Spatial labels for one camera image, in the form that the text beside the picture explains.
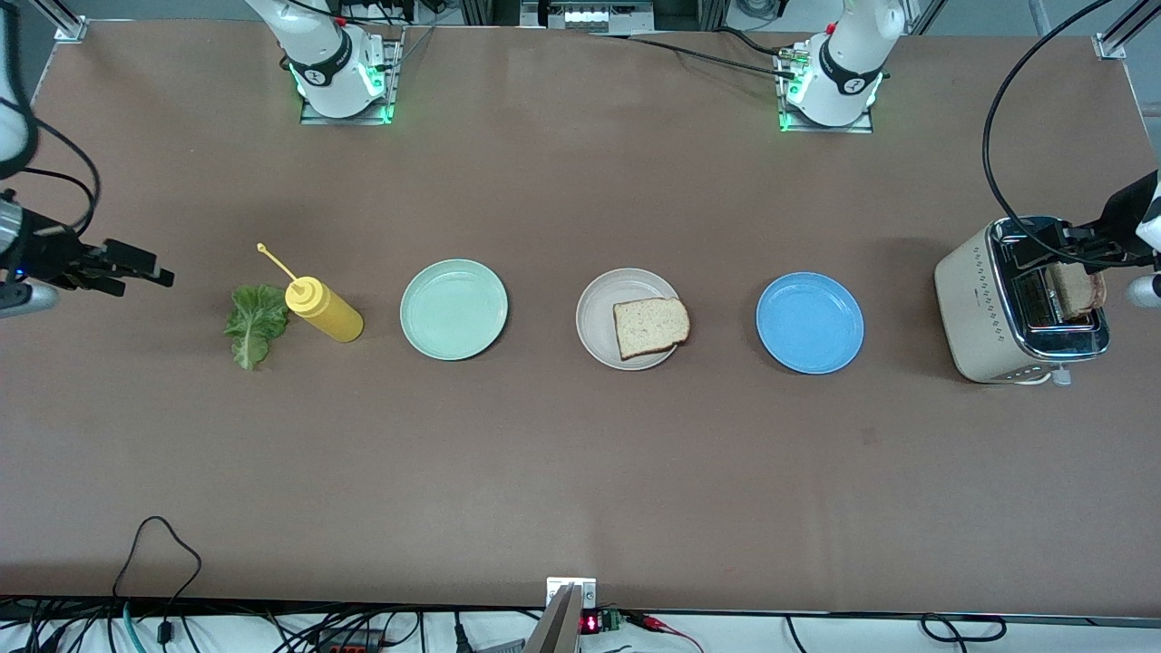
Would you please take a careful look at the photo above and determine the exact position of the yellow mustard squeeze bottle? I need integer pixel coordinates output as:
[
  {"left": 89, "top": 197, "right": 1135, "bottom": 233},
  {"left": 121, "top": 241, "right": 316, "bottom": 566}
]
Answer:
[{"left": 257, "top": 242, "right": 365, "bottom": 344}]

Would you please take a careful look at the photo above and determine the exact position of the brown bread slice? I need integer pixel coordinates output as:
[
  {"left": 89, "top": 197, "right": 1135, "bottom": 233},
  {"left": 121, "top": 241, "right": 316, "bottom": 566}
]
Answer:
[
  {"left": 613, "top": 297, "right": 691, "bottom": 361},
  {"left": 1045, "top": 261, "right": 1107, "bottom": 320}
]

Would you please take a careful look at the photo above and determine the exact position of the blue plate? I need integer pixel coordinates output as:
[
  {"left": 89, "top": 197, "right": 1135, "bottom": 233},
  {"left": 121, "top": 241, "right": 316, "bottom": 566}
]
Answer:
[{"left": 756, "top": 272, "right": 865, "bottom": 375}]

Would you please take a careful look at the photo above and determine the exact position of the pale green plate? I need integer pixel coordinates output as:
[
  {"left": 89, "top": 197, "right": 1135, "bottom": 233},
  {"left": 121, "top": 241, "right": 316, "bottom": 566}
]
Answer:
[{"left": 400, "top": 259, "right": 509, "bottom": 362}]

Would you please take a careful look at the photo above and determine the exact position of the beige plate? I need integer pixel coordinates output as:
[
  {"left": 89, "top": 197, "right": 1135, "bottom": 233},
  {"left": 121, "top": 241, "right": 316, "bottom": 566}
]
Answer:
[{"left": 575, "top": 268, "right": 683, "bottom": 372}]

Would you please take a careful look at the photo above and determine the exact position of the beige chrome toaster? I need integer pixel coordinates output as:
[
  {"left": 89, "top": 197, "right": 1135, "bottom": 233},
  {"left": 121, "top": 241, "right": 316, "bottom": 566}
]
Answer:
[{"left": 934, "top": 216, "right": 1111, "bottom": 386}]

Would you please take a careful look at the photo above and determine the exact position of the green lettuce leaf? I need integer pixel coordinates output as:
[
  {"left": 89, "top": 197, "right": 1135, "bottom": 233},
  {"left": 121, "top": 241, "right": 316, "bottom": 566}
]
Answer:
[{"left": 223, "top": 285, "right": 293, "bottom": 371}]

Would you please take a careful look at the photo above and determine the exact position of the grey electronics box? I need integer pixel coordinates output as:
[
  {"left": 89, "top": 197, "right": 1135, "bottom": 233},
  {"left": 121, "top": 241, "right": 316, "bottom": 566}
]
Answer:
[{"left": 522, "top": 0, "right": 654, "bottom": 33}]

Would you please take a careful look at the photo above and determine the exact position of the grey metal bar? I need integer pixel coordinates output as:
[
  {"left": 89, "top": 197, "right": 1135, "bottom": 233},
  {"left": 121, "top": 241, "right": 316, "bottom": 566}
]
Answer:
[{"left": 523, "top": 585, "right": 581, "bottom": 653}]

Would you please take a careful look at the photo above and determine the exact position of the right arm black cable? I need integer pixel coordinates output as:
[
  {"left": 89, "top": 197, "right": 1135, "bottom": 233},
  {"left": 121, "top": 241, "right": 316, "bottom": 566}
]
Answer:
[{"left": 0, "top": 0, "right": 101, "bottom": 237}]

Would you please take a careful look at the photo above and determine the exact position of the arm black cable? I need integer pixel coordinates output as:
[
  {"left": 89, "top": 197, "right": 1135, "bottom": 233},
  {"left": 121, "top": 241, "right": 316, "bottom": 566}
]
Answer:
[
  {"left": 982, "top": 0, "right": 1112, "bottom": 268},
  {"left": 0, "top": 0, "right": 101, "bottom": 237}
]

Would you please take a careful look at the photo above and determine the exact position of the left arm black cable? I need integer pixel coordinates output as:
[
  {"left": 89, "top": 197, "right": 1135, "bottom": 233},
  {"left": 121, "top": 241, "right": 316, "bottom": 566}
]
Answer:
[{"left": 982, "top": 0, "right": 1112, "bottom": 268}]

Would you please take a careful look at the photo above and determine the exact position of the aluminium corner bracket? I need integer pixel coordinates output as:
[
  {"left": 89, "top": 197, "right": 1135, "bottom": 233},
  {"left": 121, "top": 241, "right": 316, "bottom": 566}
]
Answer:
[
  {"left": 1093, "top": 0, "right": 1161, "bottom": 62},
  {"left": 32, "top": 0, "right": 89, "bottom": 44}
]

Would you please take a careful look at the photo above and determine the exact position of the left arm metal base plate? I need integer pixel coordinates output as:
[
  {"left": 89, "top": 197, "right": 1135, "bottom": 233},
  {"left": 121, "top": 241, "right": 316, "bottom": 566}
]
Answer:
[{"left": 778, "top": 45, "right": 874, "bottom": 134}]

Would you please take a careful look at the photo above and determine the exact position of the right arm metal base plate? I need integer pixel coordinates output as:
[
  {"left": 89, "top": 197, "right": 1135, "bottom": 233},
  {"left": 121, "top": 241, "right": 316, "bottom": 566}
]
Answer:
[{"left": 299, "top": 27, "right": 405, "bottom": 126}]

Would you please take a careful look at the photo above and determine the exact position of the thin black looped cable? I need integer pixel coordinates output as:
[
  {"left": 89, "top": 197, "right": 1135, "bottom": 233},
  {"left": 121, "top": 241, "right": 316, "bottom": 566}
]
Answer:
[{"left": 111, "top": 515, "right": 203, "bottom": 649}]

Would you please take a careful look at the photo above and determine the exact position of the short black table cable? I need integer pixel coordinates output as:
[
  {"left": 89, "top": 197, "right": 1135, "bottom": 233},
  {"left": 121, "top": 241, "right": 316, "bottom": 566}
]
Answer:
[{"left": 717, "top": 27, "right": 795, "bottom": 57}]

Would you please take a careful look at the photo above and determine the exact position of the coiled black cable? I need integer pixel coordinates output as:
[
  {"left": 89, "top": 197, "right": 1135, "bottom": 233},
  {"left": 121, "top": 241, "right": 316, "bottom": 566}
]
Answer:
[{"left": 921, "top": 614, "right": 1008, "bottom": 643}]

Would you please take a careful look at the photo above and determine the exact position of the long black table cable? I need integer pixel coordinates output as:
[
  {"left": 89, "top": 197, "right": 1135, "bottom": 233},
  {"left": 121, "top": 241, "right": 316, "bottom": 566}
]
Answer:
[{"left": 590, "top": 33, "right": 799, "bottom": 78}]

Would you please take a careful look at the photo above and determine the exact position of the red wire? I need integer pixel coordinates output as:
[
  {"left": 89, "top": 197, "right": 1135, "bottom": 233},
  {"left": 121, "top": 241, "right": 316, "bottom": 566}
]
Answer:
[{"left": 626, "top": 612, "right": 704, "bottom": 653}]

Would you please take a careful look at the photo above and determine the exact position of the small metal bracket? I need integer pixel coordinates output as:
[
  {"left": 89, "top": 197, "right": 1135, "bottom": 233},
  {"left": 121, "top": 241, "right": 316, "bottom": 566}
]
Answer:
[{"left": 547, "top": 578, "right": 598, "bottom": 609}]

